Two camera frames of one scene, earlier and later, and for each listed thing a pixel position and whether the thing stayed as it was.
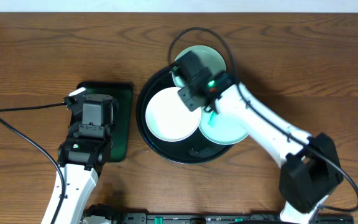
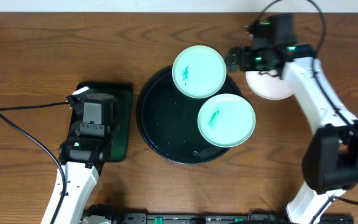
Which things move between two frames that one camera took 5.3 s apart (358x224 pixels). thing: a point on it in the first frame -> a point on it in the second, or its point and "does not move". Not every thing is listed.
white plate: (168, 117) -> (268, 86)
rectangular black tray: (122, 93) does not move
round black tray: (196, 150) does not move
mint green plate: (228, 129) does not move
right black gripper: (186, 94) -> (245, 52)
